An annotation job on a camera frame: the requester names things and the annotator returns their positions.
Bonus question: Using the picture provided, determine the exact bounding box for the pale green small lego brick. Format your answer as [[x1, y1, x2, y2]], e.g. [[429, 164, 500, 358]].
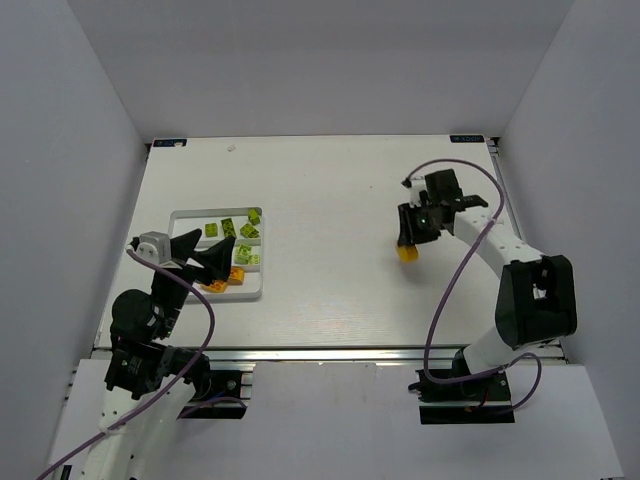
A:
[[234, 252, 251, 265]]

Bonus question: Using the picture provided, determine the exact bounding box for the orange upside-down lego brick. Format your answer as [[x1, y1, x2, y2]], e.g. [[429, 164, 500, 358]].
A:
[[227, 267, 246, 286]]

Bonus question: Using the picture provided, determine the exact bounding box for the yellow long lego brick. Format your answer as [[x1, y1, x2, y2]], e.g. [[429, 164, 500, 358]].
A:
[[199, 280, 228, 294]]

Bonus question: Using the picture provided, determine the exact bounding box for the pale green upside-down square lego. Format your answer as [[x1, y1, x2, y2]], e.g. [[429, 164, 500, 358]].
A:
[[238, 244, 252, 255]]

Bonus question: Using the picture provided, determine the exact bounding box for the lime green upside-down square lego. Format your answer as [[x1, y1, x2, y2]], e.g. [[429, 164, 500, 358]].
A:
[[204, 223, 218, 238]]

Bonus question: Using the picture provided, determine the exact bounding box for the lime green long lego brick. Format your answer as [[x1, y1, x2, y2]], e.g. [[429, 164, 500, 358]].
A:
[[220, 218, 237, 238]]

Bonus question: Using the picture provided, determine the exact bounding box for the lime green curved studded lego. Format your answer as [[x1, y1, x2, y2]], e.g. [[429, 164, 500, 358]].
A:
[[240, 223, 260, 239]]

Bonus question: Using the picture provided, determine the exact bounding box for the lime green small lego brick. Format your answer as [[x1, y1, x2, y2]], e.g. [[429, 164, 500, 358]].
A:
[[247, 208, 261, 225]]

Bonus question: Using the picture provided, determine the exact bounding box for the yellow curved lego brick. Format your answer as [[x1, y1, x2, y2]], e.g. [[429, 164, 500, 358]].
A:
[[396, 245, 419, 263]]

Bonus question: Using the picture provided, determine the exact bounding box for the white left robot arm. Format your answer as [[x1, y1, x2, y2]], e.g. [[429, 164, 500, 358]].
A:
[[80, 229, 235, 479]]

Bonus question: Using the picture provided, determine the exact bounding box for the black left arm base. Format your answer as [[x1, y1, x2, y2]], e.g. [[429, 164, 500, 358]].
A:
[[180, 368, 253, 420]]

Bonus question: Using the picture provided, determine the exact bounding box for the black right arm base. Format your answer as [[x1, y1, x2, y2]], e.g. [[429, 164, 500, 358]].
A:
[[408, 370, 515, 425]]

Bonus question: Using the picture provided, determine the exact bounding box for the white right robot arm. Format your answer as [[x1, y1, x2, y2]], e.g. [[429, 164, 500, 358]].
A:
[[396, 169, 577, 385]]

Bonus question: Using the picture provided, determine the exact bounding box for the white sorting tray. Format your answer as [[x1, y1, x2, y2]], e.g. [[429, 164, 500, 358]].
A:
[[168, 207, 265, 302]]

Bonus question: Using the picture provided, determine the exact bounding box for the blue label sticker right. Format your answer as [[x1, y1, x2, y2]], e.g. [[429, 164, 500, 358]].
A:
[[449, 134, 485, 143]]

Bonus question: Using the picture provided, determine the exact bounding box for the blue label sticker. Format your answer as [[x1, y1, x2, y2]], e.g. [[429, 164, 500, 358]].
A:
[[449, 134, 485, 143], [152, 138, 187, 148]]

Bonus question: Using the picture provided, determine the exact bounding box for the blue label sticker left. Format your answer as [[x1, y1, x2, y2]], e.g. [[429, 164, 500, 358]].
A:
[[152, 138, 187, 148]]

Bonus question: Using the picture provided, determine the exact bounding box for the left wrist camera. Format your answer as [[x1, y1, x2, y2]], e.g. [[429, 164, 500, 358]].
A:
[[126, 231, 174, 268]]

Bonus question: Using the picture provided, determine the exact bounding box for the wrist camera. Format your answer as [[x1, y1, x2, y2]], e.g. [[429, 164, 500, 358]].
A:
[[401, 176, 429, 208], [126, 231, 174, 268]]

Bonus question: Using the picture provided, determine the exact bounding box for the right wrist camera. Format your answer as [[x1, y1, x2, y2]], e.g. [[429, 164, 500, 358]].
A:
[[401, 176, 429, 208]]

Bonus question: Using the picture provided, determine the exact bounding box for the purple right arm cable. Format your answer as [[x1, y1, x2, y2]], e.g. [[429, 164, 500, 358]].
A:
[[407, 158, 544, 415]]

